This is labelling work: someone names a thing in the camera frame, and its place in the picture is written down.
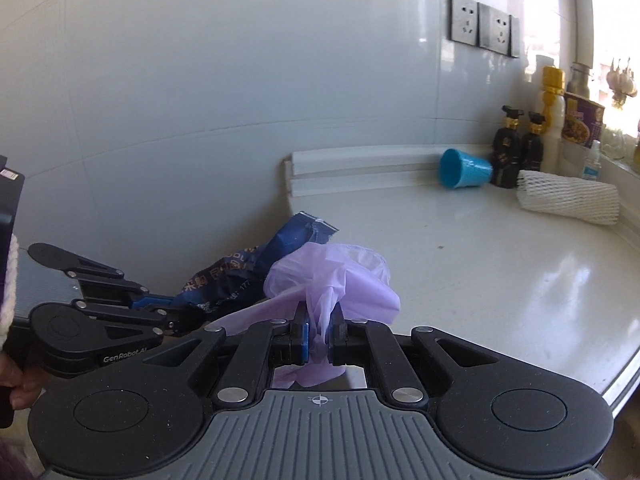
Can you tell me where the small glass jar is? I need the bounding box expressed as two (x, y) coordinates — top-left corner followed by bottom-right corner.
(601, 127), (632, 162)

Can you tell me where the white bottle with yellow cap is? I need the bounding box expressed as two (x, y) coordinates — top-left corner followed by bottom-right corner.
(537, 65), (567, 174)

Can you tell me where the blue plastic cup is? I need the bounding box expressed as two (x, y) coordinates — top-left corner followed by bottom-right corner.
(439, 148), (493, 190)

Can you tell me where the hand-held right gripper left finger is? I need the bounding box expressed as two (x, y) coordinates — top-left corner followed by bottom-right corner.
(144, 304), (312, 408)

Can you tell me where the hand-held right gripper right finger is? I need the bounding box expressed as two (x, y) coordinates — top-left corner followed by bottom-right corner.
(326, 304), (502, 408)

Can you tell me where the white foam net sleeve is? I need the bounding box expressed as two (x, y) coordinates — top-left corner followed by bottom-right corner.
(516, 170), (621, 226)

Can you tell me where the hanging garlic bunch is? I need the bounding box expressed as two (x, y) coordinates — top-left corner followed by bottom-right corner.
(606, 57), (639, 111)

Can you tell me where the purple instant noodle cup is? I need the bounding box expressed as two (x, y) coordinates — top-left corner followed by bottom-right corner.
(561, 91), (607, 149)

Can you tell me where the small clear spray bottle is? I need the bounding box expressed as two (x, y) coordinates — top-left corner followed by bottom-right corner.
(582, 139), (602, 182)

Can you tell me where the window frame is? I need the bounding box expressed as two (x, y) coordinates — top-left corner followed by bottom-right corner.
(552, 0), (640, 68)

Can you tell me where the grey wall socket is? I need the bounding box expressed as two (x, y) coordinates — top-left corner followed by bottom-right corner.
(450, 0), (480, 47)
(478, 2), (512, 53)

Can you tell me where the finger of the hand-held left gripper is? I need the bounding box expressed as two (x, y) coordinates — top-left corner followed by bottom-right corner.
(28, 242), (177, 311)
(71, 298), (207, 337)

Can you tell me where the person's left hand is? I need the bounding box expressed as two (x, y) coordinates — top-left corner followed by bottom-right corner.
(0, 352), (48, 411)

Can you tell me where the dark blue snack packet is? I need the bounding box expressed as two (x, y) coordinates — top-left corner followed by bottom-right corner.
(177, 212), (339, 317)

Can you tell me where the dark bottle with gold collar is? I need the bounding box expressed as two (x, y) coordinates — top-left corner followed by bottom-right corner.
(521, 111), (547, 173)
(492, 105), (525, 189)

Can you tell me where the purple plastic bag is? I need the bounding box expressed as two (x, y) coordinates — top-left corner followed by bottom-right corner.
(220, 242), (403, 392)

